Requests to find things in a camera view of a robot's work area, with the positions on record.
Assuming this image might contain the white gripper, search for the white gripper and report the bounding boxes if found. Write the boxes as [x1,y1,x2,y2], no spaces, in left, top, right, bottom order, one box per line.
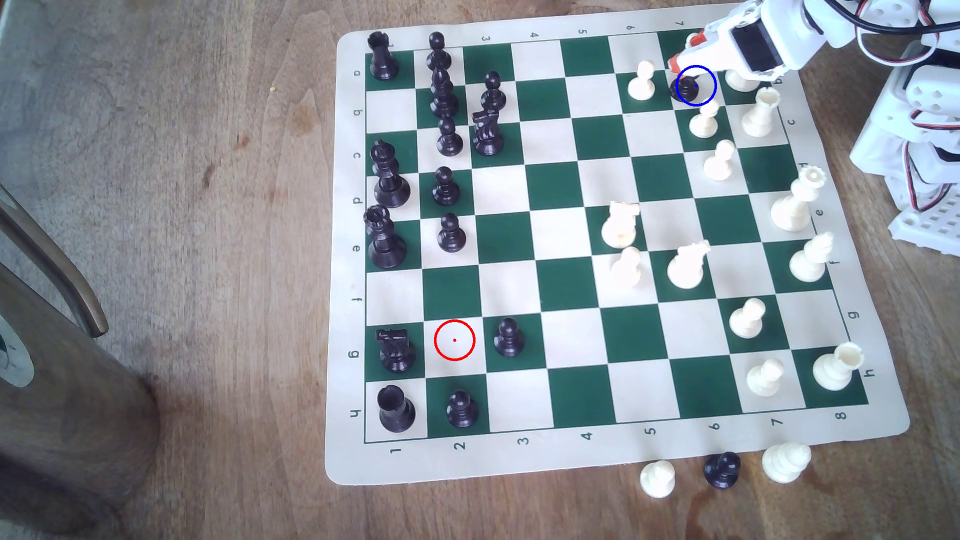
[668,0,834,77]

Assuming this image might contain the black chess pawn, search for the black chess pawn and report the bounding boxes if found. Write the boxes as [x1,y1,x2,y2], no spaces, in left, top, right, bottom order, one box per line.
[426,31,453,72]
[436,116,465,158]
[493,317,526,358]
[446,389,480,430]
[438,213,468,254]
[702,451,742,491]
[432,165,462,207]
[669,71,706,105]

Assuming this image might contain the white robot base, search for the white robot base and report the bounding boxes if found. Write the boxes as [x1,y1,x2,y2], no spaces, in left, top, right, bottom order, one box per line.
[887,196,960,258]

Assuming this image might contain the white chess pawn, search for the white chess pawn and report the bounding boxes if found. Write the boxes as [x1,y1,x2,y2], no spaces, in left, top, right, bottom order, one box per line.
[702,139,738,183]
[746,357,786,399]
[688,101,721,140]
[728,297,768,340]
[610,246,644,290]
[639,459,677,500]
[627,60,657,102]

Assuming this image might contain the white chess rook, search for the white chess rook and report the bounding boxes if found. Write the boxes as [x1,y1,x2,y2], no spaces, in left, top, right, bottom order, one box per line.
[741,86,782,139]
[812,342,865,393]

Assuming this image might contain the white chess queen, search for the white chess queen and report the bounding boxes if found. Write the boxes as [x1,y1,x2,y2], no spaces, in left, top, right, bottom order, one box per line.
[770,165,828,233]

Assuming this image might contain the green white chess board mat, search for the green white chess board mat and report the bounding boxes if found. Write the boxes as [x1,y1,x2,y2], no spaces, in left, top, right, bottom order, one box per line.
[324,1,912,487]

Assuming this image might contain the white chess knight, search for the white chess knight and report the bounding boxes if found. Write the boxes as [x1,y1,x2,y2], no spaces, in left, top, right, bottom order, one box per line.
[666,240,712,291]
[600,200,642,250]

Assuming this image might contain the white chess bishop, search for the white chess bishop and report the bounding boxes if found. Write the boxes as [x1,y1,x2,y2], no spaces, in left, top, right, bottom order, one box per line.
[788,231,836,284]
[761,441,813,485]

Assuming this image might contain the black chess knight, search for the black chess knight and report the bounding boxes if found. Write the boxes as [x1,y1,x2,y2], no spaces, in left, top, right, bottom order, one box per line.
[375,327,417,374]
[471,107,505,157]

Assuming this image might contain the black chess bishop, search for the black chess bishop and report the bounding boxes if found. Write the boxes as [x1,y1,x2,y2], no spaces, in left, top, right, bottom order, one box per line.
[429,69,460,119]

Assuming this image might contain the black chess rook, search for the black chess rook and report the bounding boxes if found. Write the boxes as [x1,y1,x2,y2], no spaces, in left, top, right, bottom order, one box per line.
[377,384,417,434]
[366,30,401,82]

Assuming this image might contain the black chess queen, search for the black chess queen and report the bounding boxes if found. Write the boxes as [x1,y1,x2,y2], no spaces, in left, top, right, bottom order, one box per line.
[363,204,408,270]

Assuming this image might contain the black pawn column three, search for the black pawn column three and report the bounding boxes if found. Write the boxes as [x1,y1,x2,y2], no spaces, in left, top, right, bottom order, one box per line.
[480,71,507,114]

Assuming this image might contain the curved metal bar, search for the curved metal bar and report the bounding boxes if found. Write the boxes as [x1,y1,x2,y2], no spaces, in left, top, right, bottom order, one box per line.
[0,183,111,340]

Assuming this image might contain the cylindrical container with label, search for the cylindrical container with label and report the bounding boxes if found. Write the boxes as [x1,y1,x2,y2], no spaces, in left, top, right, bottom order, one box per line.
[0,258,162,535]

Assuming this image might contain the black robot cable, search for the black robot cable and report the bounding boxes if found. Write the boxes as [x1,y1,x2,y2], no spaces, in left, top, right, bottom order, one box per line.
[821,0,960,36]

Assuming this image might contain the red servo wires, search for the red servo wires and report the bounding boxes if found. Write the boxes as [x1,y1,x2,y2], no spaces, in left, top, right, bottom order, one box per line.
[902,138,955,217]

